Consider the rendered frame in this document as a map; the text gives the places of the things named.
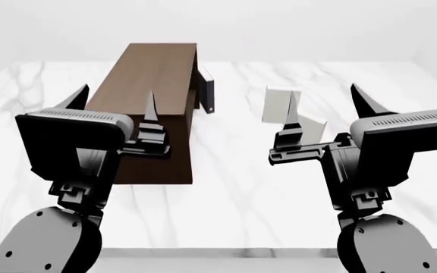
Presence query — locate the black book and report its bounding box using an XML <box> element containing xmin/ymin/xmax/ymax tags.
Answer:
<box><xmin>196</xmin><ymin>66</ymin><xmax>217</xmax><ymax>116</ymax></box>

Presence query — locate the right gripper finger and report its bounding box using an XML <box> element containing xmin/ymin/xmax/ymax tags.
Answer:
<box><xmin>273</xmin><ymin>89</ymin><xmax>303</xmax><ymax>150</ymax></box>
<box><xmin>350</xmin><ymin>82</ymin><xmax>395</xmax><ymax>120</ymax></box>

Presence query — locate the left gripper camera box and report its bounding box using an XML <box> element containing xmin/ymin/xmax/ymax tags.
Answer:
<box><xmin>14</xmin><ymin>107</ymin><xmax>135</xmax><ymax>182</ymax></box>

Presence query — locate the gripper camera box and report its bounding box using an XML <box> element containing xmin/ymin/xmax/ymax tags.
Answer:
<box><xmin>348</xmin><ymin>107</ymin><xmax>437</xmax><ymax>184</ymax></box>
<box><xmin>14</xmin><ymin>107</ymin><xmax>135</xmax><ymax>182</ymax></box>

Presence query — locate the tall white book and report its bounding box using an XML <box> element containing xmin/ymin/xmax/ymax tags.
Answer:
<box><xmin>261</xmin><ymin>84</ymin><xmax>303</xmax><ymax>125</ymax></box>

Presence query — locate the short white book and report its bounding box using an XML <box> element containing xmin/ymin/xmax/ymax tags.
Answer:
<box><xmin>297</xmin><ymin>111</ymin><xmax>329</xmax><ymax>144</ymax></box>

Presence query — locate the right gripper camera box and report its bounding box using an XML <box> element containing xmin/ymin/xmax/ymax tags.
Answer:
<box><xmin>348</xmin><ymin>107</ymin><xmax>437</xmax><ymax>184</ymax></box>

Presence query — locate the brown wooden cabinet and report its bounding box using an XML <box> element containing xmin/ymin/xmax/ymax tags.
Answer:
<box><xmin>85</xmin><ymin>42</ymin><xmax>199</xmax><ymax>186</ymax></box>

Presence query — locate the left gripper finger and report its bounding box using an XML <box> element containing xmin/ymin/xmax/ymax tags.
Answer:
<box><xmin>53</xmin><ymin>83</ymin><xmax>90</xmax><ymax>111</ymax></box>
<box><xmin>137</xmin><ymin>89</ymin><xmax>169</xmax><ymax>143</ymax></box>

